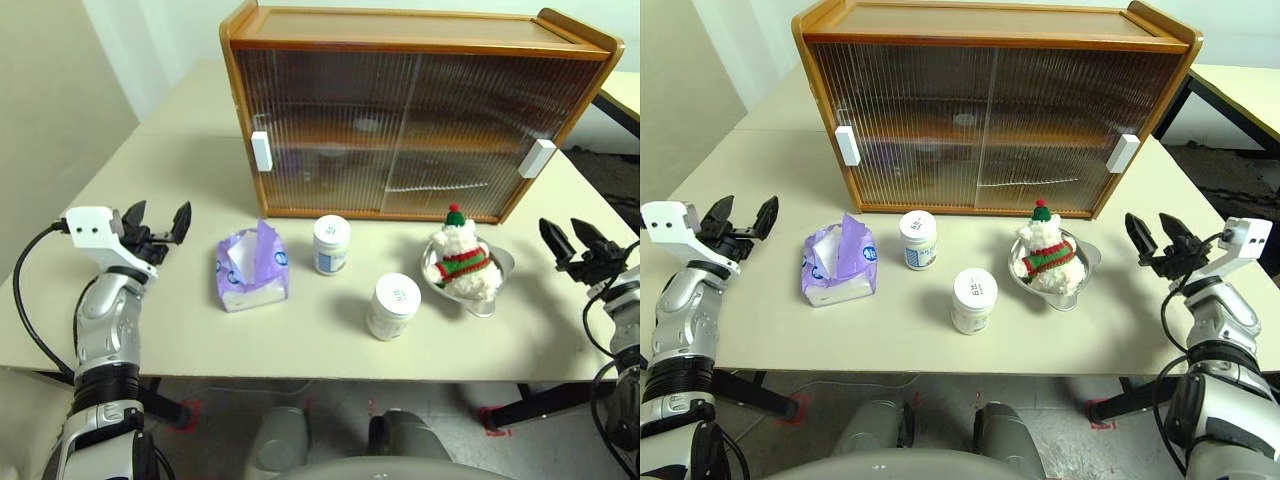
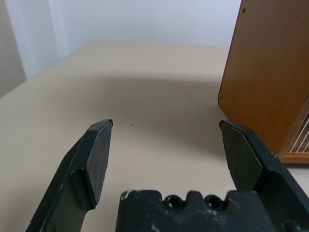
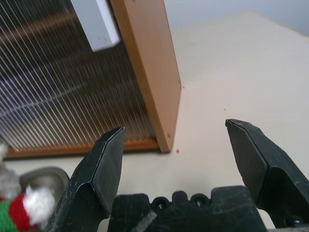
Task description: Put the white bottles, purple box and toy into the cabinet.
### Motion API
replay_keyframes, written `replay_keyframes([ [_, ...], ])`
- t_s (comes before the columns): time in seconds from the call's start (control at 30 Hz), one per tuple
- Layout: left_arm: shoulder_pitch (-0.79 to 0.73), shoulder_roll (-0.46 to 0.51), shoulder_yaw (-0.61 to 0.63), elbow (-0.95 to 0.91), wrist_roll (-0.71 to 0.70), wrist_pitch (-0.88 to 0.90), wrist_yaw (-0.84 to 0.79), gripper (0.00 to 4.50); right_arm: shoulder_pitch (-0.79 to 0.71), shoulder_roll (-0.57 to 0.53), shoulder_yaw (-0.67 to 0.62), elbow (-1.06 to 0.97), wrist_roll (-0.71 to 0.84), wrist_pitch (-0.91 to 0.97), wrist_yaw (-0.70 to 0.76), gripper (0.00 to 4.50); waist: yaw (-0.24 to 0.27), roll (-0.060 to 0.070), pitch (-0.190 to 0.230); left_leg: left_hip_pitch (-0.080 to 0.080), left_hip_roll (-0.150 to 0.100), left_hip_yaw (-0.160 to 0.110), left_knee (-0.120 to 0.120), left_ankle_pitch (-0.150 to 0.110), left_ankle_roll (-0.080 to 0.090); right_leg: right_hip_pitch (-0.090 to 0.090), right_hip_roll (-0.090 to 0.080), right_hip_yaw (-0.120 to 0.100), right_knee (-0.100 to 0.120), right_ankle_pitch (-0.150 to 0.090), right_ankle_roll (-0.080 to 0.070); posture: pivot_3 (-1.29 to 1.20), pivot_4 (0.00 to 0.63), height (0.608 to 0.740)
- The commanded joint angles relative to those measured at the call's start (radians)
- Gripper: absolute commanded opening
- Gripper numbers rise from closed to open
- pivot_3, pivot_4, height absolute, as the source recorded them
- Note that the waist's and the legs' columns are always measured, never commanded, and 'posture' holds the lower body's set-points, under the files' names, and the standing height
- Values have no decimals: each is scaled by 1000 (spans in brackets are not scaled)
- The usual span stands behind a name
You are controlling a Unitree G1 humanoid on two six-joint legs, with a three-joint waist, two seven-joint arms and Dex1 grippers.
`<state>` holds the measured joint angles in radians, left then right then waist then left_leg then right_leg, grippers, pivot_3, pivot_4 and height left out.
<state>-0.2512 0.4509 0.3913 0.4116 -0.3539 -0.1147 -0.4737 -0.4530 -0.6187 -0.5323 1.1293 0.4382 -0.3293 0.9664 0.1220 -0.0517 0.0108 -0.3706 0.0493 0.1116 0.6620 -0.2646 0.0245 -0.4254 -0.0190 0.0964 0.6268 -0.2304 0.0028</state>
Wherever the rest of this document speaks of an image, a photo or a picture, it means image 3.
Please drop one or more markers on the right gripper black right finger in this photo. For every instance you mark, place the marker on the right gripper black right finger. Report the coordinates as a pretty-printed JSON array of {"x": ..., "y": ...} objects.
[{"x": 272, "y": 174}]

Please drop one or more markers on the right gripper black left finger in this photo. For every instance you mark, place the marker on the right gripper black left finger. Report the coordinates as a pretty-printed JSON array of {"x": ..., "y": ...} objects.
[{"x": 91, "y": 183}]

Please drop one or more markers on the metal bowl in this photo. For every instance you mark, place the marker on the metal bowl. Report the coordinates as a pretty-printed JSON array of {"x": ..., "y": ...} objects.
[{"x": 46, "y": 178}]

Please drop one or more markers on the red green white plush toy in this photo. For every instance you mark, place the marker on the red green white plush toy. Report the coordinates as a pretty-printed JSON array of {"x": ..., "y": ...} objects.
[{"x": 17, "y": 210}]

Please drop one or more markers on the ribbed translucent plastic panel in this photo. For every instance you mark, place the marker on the ribbed translucent plastic panel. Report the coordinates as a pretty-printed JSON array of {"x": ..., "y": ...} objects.
[{"x": 60, "y": 96}]

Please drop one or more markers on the brown wooden cabinet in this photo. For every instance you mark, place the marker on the brown wooden cabinet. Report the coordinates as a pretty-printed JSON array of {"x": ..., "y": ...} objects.
[{"x": 154, "y": 60}]

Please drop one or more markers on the white box on shelf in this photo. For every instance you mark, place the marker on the white box on shelf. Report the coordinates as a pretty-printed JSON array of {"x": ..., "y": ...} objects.
[{"x": 96, "y": 24}]

